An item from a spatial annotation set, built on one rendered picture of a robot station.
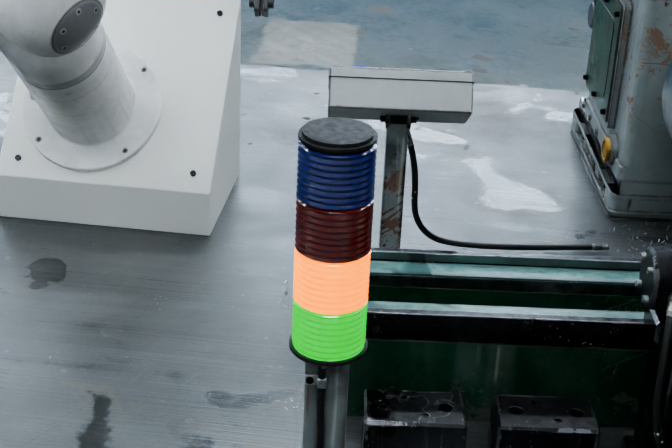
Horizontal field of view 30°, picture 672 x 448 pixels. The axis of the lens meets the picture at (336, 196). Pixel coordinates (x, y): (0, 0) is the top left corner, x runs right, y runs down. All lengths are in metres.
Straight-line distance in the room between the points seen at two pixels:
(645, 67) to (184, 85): 0.62
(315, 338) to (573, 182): 0.99
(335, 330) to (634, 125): 0.87
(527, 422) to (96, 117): 0.71
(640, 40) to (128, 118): 0.69
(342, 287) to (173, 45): 0.85
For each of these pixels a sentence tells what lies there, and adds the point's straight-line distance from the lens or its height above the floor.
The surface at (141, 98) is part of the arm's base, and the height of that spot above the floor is 0.96.
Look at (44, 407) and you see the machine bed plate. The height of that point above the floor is 0.80.
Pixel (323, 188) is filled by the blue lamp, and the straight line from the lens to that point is 0.93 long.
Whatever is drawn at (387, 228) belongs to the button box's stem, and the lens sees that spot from 1.56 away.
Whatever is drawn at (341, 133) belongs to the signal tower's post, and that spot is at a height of 1.22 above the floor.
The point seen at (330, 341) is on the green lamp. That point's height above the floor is 1.05.
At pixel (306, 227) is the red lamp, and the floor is 1.15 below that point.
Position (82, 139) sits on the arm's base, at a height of 0.92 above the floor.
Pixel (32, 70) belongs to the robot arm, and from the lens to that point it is 1.52.
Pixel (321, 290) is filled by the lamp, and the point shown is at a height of 1.10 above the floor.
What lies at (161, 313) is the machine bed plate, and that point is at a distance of 1.52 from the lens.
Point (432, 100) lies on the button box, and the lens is 1.48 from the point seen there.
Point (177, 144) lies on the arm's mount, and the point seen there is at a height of 0.91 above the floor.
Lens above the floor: 1.57
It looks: 25 degrees down
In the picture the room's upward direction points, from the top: 3 degrees clockwise
